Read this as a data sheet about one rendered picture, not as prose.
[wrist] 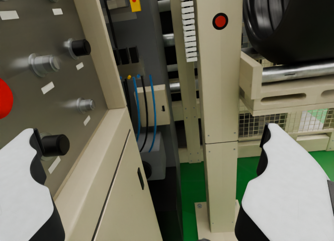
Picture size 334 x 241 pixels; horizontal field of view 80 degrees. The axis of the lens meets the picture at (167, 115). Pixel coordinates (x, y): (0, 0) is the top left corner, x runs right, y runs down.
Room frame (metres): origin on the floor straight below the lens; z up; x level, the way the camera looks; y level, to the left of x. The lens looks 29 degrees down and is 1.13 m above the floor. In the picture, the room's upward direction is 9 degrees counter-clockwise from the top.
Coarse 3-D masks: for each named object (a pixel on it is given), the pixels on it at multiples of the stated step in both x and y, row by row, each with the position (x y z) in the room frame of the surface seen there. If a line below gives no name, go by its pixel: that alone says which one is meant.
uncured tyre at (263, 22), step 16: (256, 0) 0.95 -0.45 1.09; (272, 0) 0.94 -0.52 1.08; (288, 0) 0.92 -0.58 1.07; (304, 0) 0.47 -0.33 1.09; (320, 0) 0.45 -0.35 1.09; (256, 16) 0.91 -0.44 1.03; (272, 16) 0.90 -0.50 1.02; (288, 16) 0.52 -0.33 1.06; (304, 16) 0.48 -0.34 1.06; (320, 16) 0.45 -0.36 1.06; (256, 32) 0.76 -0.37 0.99; (272, 32) 0.85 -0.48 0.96; (288, 32) 0.52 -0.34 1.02; (304, 32) 0.49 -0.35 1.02; (320, 32) 0.46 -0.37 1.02; (256, 48) 0.72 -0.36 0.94; (272, 48) 0.60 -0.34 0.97; (288, 48) 0.54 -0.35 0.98; (304, 48) 0.50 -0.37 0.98; (320, 48) 0.49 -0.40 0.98
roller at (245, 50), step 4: (244, 48) 0.84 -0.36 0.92; (248, 48) 0.83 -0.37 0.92; (252, 48) 0.83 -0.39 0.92; (244, 52) 0.82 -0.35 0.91; (248, 52) 0.82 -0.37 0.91; (252, 52) 0.82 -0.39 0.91; (256, 52) 0.81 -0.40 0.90; (252, 56) 0.82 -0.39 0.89; (256, 56) 0.82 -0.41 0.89; (260, 56) 0.82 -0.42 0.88
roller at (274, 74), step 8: (288, 64) 0.56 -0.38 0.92; (296, 64) 0.55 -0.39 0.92; (304, 64) 0.55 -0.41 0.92; (312, 64) 0.54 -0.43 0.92; (320, 64) 0.54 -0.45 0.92; (328, 64) 0.53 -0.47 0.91; (264, 72) 0.55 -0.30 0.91; (272, 72) 0.54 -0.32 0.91; (280, 72) 0.54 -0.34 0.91; (288, 72) 0.54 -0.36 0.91; (296, 72) 0.53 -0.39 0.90; (304, 72) 0.53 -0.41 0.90; (312, 72) 0.53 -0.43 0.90; (320, 72) 0.53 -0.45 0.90; (328, 72) 0.53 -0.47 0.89; (264, 80) 0.55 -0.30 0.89; (272, 80) 0.55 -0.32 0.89
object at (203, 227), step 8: (200, 208) 0.80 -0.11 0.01; (200, 216) 0.74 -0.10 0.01; (200, 224) 0.70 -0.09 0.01; (208, 224) 0.69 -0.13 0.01; (200, 232) 0.65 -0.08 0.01; (208, 232) 0.64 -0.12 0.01; (232, 232) 0.62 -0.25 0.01; (216, 240) 0.60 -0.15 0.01; (224, 240) 0.59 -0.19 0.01; (232, 240) 0.58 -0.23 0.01
